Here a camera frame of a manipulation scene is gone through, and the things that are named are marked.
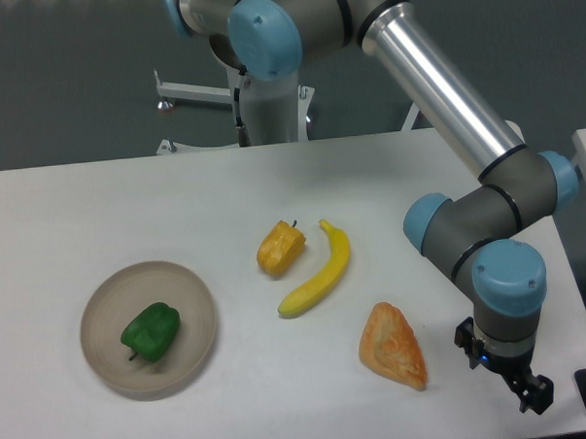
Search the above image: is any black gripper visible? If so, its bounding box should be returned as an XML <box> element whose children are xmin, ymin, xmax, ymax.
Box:
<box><xmin>454</xmin><ymin>317</ymin><xmax>555</xmax><ymax>415</ymax></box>

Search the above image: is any green bell pepper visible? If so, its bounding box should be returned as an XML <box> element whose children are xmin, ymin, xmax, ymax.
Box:
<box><xmin>121</xmin><ymin>302</ymin><xmax>181</xmax><ymax>363</ymax></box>

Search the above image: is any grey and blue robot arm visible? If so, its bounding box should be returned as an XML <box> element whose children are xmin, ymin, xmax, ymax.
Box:
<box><xmin>162</xmin><ymin>0</ymin><xmax>578</xmax><ymax>413</ymax></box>

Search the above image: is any yellow bell pepper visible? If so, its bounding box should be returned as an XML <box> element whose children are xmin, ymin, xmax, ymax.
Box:
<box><xmin>256</xmin><ymin>220</ymin><xmax>306</xmax><ymax>278</ymax></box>

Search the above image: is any beige round plate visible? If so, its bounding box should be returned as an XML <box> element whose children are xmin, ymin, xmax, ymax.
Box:
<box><xmin>80</xmin><ymin>260</ymin><xmax>218</xmax><ymax>401</ymax></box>

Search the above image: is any orange triangular pastry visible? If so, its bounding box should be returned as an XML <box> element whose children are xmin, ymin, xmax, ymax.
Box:
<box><xmin>358</xmin><ymin>302</ymin><xmax>429</xmax><ymax>391</ymax></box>

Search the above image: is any yellow banana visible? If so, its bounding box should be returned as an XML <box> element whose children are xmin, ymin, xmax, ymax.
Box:
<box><xmin>277</xmin><ymin>219</ymin><xmax>351</xmax><ymax>319</ymax></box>

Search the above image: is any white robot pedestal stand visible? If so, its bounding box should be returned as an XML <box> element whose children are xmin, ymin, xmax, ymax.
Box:
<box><xmin>149</xmin><ymin>26</ymin><xmax>425</xmax><ymax>156</ymax></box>

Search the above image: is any black cable on pedestal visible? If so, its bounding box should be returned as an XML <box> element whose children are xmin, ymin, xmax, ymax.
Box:
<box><xmin>230</xmin><ymin>63</ymin><xmax>252</xmax><ymax>148</ymax></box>

